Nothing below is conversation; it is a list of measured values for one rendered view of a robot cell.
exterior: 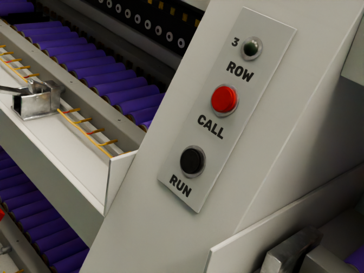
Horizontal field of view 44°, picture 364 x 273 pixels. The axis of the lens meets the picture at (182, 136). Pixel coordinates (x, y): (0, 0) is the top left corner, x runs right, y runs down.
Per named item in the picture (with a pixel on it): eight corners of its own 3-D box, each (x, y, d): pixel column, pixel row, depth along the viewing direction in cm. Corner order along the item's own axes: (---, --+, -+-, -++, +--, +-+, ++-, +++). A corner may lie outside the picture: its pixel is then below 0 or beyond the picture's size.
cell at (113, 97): (158, 103, 49) (108, 115, 45) (148, 96, 50) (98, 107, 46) (161, 88, 48) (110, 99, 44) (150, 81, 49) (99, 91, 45)
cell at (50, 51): (96, 60, 56) (48, 66, 52) (88, 54, 57) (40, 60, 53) (97, 46, 55) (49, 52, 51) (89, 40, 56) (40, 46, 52)
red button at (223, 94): (225, 117, 27) (237, 92, 26) (206, 104, 28) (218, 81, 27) (233, 119, 27) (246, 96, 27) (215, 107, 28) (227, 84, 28)
